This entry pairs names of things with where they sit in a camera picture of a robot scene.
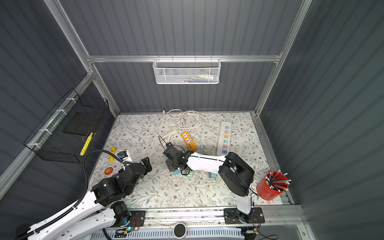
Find blue power strip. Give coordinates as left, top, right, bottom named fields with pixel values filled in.
left=173, top=169, right=181, bottom=176

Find teal plug adapter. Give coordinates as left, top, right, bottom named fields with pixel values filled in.
left=187, top=171, right=194, bottom=178
left=208, top=172, right=218, bottom=179

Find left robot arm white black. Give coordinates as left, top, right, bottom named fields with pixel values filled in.
left=16, top=152, right=152, bottom=240

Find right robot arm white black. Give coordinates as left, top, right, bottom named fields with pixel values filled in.
left=163, top=143, right=257, bottom=223

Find orange power strip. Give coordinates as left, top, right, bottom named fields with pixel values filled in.
left=181, top=131, right=197, bottom=152

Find red round badge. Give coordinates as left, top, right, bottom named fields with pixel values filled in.
left=104, top=167, right=114, bottom=176

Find yellow tube on mat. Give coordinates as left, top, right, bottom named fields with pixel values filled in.
left=109, top=147, right=116, bottom=162

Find floral table mat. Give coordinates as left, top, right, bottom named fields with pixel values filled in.
left=104, top=111, right=270, bottom=209

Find white power strip pastel sockets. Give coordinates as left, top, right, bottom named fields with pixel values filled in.
left=217, top=121, right=232, bottom=156

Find yellow marker in basket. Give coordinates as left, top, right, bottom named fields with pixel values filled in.
left=80, top=133, right=94, bottom=156

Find black round speaker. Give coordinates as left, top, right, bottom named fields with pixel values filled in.
left=173, top=223, right=187, bottom=239

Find red pen cup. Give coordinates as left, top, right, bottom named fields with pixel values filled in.
left=256, top=171, right=291, bottom=201

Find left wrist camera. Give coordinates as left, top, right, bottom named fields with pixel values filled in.
left=117, top=150, right=133, bottom=164

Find white tangled power cable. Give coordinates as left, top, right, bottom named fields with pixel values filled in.
left=161, top=109, right=226, bottom=145

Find black wire basket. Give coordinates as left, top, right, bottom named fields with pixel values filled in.
left=24, top=89, right=110, bottom=164

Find white wire basket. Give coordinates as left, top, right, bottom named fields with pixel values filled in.
left=153, top=59, right=222, bottom=85

